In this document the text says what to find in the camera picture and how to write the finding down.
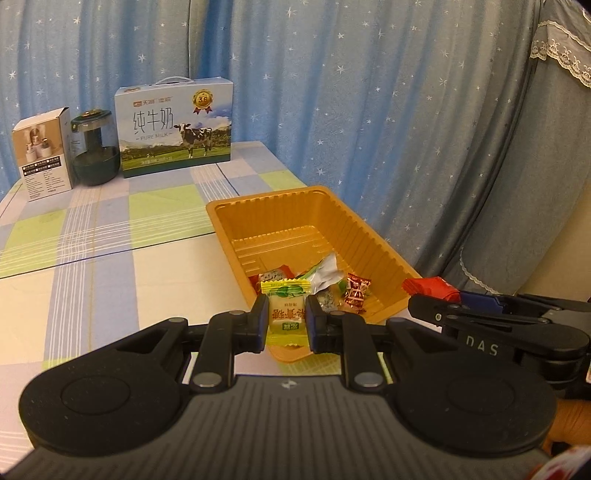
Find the red white printed clothing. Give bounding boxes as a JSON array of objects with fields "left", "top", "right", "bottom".
[{"left": 526, "top": 443, "right": 591, "bottom": 480}]

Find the grey lace-trimmed cloth cover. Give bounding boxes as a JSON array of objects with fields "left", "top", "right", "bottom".
[{"left": 443, "top": 0, "right": 591, "bottom": 301}]

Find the red white snack packet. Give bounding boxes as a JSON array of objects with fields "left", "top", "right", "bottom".
[{"left": 249, "top": 265, "right": 296, "bottom": 296}]

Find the orange plastic tray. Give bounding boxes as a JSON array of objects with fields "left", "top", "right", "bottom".
[{"left": 205, "top": 185, "right": 423, "bottom": 365}]

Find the white product box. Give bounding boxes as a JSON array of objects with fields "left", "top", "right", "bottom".
[{"left": 11, "top": 107, "right": 74, "bottom": 202}]

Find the yellow green candy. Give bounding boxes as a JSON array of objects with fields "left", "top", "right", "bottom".
[{"left": 261, "top": 278, "right": 309, "bottom": 350}]

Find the orange green snack packet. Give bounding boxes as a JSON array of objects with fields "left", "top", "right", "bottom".
[{"left": 295, "top": 253, "right": 347, "bottom": 296}]

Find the blue star curtain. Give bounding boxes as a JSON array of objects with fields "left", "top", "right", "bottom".
[{"left": 0, "top": 0, "right": 555, "bottom": 287}]

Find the bright red snack packet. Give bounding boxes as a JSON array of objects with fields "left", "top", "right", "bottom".
[{"left": 402, "top": 276, "right": 461, "bottom": 304}]

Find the milk carton gift box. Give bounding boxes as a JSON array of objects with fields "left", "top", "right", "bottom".
[{"left": 114, "top": 76, "right": 234, "bottom": 179}]

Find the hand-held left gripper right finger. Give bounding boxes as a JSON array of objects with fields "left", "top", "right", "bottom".
[{"left": 305, "top": 294, "right": 462, "bottom": 393}]

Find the dark glass jar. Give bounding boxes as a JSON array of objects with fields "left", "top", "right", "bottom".
[{"left": 69, "top": 109, "right": 122, "bottom": 186}]

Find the small red twist-wrapped candy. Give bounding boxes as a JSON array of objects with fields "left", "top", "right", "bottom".
[{"left": 344, "top": 272, "right": 374, "bottom": 315}]

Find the checkered tablecloth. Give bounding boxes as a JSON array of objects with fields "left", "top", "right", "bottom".
[{"left": 0, "top": 141, "right": 416, "bottom": 462}]

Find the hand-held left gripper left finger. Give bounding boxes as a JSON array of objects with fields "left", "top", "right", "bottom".
[{"left": 111, "top": 294, "right": 271, "bottom": 393}]

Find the person's right hand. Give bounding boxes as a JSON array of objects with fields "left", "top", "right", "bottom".
[{"left": 542, "top": 399, "right": 591, "bottom": 457}]

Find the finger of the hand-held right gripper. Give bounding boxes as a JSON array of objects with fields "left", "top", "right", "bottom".
[
  {"left": 407, "top": 294, "right": 591, "bottom": 361},
  {"left": 458, "top": 290, "right": 591, "bottom": 324}
]

